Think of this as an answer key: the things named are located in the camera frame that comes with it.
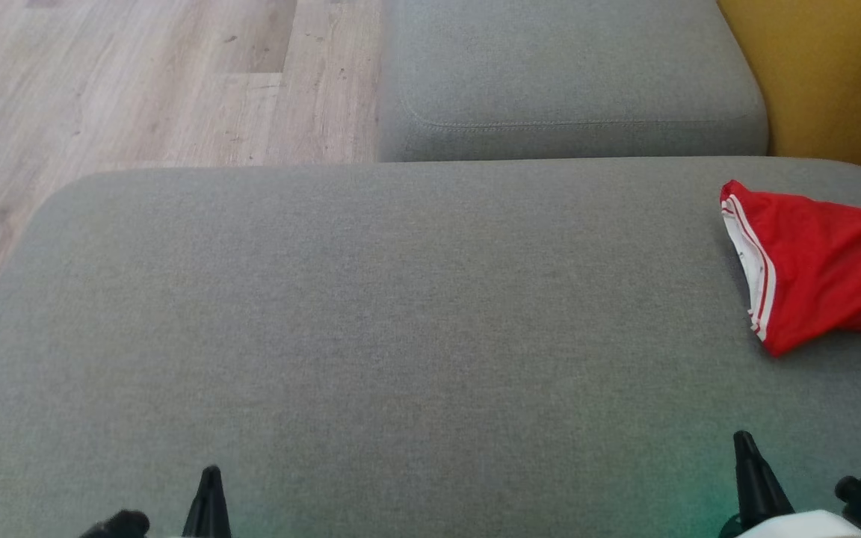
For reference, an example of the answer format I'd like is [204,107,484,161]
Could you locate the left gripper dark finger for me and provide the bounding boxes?
[181,465,232,538]

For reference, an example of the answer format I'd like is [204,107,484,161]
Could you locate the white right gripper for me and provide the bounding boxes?
[718,430,861,538]

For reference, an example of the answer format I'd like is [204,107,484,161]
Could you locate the red basketball jersey white sleeves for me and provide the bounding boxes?
[720,179,861,358]

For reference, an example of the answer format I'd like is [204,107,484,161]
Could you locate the large grey sofa seat cushion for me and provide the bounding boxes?
[0,155,861,538]

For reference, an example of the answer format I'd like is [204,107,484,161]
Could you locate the yellow sofa back cushion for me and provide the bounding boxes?
[717,0,861,189]

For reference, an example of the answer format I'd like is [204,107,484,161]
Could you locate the small grey sofa seat cushion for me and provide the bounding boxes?
[376,0,770,164]

